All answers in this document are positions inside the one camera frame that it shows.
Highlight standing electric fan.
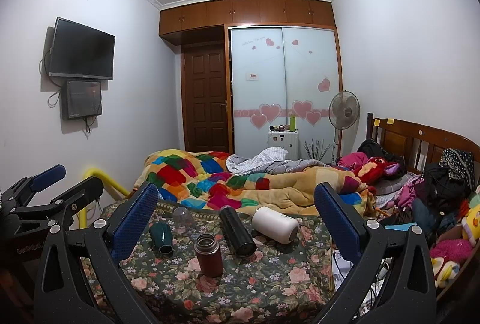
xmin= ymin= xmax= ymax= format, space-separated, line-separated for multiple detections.
xmin=329 ymin=91 xmax=360 ymax=162

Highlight sliding glass wardrobe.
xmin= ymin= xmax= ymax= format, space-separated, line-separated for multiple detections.
xmin=229 ymin=26 xmax=341 ymax=164

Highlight yellow plush toy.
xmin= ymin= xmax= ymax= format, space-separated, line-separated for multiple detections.
xmin=461 ymin=204 xmax=480 ymax=247

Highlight small wall monitor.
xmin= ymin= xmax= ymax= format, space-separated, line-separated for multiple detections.
xmin=60 ymin=79 xmax=103 ymax=121

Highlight black cylindrical thermos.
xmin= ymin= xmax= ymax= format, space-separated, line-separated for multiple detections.
xmin=219 ymin=206 xmax=256 ymax=258

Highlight yellow curved pipe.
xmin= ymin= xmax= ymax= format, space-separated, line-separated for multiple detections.
xmin=76 ymin=168 xmax=131 ymax=229

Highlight pile of dark clothes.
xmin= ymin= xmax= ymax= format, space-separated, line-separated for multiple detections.
xmin=423 ymin=148 xmax=475 ymax=214

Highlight white thermos bottle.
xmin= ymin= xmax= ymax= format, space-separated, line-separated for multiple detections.
xmin=251 ymin=207 xmax=299 ymax=244

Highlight wooden bed headboard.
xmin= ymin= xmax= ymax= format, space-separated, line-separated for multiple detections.
xmin=366 ymin=113 xmax=479 ymax=174

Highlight black wall television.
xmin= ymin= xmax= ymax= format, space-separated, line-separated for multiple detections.
xmin=46 ymin=17 xmax=116 ymax=80

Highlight green bottle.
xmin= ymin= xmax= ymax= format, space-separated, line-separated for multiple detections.
xmin=289 ymin=115 xmax=296 ymax=131

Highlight wooden overhead cabinets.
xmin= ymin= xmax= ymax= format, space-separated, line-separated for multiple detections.
xmin=159 ymin=0 xmax=336 ymax=36

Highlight brown wooden door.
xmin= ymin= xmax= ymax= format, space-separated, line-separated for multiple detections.
xmin=181 ymin=44 xmax=229 ymax=153

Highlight clear glass cup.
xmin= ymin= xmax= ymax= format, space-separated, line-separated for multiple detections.
xmin=172 ymin=206 xmax=195 ymax=229

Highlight small white cabinet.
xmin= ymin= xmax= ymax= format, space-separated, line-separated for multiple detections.
xmin=268 ymin=130 xmax=300 ymax=160

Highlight floral dark green quilt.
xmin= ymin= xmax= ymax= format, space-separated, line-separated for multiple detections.
xmin=79 ymin=197 xmax=339 ymax=324

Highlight dark green hexagonal cup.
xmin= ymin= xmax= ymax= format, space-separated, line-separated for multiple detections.
xmin=149 ymin=222 xmax=173 ymax=256

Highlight red plush toy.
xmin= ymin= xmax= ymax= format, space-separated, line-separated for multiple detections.
xmin=354 ymin=157 xmax=401 ymax=186

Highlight red steel thermos cup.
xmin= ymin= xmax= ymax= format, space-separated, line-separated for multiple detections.
xmin=194 ymin=234 xmax=224 ymax=278

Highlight grey white crumpled sheet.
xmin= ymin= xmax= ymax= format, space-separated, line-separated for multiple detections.
xmin=225 ymin=147 xmax=326 ymax=175

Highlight colourful patchwork blanket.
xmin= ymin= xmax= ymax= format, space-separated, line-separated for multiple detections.
xmin=133 ymin=149 xmax=376 ymax=217

